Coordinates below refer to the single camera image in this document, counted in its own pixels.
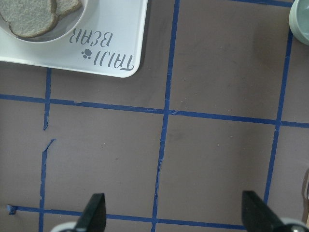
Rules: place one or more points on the white bear tray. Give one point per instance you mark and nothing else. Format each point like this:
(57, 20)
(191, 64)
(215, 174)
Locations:
(107, 41)

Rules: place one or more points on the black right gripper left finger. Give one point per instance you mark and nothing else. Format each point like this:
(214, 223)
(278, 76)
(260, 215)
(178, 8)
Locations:
(93, 218)

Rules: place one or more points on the white round plate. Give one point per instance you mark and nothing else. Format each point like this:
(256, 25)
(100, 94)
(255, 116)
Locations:
(62, 28)

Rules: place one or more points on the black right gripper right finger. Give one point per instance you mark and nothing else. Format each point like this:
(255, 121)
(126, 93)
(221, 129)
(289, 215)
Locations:
(256, 216)

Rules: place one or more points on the green bowl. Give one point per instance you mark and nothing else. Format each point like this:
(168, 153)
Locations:
(299, 20)

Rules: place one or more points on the bread slice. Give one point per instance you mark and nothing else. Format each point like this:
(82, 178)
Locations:
(29, 18)
(65, 7)

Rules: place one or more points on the wooden cutting board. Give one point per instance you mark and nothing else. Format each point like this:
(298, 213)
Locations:
(305, 198)

